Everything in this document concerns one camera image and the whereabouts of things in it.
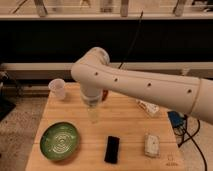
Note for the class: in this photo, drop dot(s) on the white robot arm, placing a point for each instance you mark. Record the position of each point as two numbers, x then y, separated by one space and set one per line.
185 94

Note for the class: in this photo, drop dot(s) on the black rectangular block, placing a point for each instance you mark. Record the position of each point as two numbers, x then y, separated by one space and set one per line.
111 154

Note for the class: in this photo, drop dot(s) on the small red-brown object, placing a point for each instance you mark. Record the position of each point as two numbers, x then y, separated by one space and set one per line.
105 95

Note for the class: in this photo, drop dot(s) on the blue connector box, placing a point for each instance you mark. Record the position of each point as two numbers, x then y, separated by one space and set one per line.
175 119

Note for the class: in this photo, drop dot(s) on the black object at left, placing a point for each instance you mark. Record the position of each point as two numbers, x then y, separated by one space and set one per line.
6 106

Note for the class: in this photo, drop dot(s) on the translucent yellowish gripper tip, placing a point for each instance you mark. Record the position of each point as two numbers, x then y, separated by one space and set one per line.
93 113

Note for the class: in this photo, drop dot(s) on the green glass plate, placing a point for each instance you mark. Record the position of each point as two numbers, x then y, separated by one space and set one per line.
59 141

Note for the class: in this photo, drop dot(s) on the translucent plastic cup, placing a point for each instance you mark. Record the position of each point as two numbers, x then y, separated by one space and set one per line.
57 87

